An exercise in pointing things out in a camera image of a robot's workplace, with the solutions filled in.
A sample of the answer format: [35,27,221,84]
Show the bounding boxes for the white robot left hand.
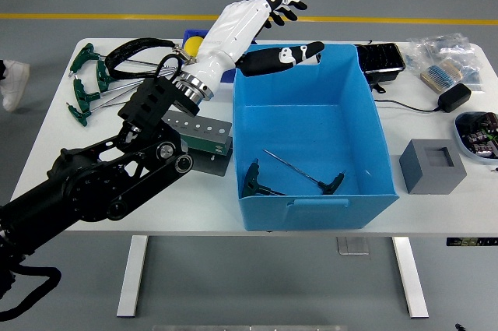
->
[181,0,326,90]

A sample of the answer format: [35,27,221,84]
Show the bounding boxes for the grey green tool stand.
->
[161,109,233,178]

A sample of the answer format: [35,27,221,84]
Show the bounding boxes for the large blue plastic box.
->
[232,43,401,233]

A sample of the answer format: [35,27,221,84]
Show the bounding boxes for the large green T-handle wrench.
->
[240,157,289,199]

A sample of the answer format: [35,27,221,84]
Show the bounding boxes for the small green T-handle wrench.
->
[262,148,346,195]

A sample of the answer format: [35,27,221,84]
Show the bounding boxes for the small blue plastic bin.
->
[182,28,258,85]

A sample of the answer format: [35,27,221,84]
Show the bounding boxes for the yellow ball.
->
[183,37,203,58]

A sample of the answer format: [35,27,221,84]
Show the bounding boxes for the white table leg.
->
[391,236,430,319]
[116,235,149,319]

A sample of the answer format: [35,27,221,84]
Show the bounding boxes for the black table control panel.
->
[446,237,498,247]

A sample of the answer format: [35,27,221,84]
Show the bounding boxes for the grey floor plate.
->
[336,236,370,256]

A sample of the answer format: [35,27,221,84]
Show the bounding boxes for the grey block with recess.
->
[398,138,468,195]

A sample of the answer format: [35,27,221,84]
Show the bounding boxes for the black plastic tray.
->
[353,42,408,85]

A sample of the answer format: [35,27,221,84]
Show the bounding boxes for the pale blue bowl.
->
[454,111,498,164]

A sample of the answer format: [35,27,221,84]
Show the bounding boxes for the dark electronic components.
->
[465,112,498,159]

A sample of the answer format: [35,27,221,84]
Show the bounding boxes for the clear plastic parts bag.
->
[406,33,478,75]
[447,50,487,94]

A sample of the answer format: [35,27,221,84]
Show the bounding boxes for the blue resistor strip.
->
[419,60,464,94]

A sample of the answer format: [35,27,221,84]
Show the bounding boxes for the person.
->
[0,58,31,113]

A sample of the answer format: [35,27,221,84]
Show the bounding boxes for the black power adapter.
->
[437,83,473,114]

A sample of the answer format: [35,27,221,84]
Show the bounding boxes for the green T-handle hex wrench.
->
[65,97,129,128]
[96,60,180,93]
[68,42,117,74]
[72,77,153,114]

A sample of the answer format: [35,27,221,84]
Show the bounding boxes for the black strap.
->
[365,79,388,94]

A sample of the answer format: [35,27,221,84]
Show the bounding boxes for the black adapter cable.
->
[373,97,443,114]

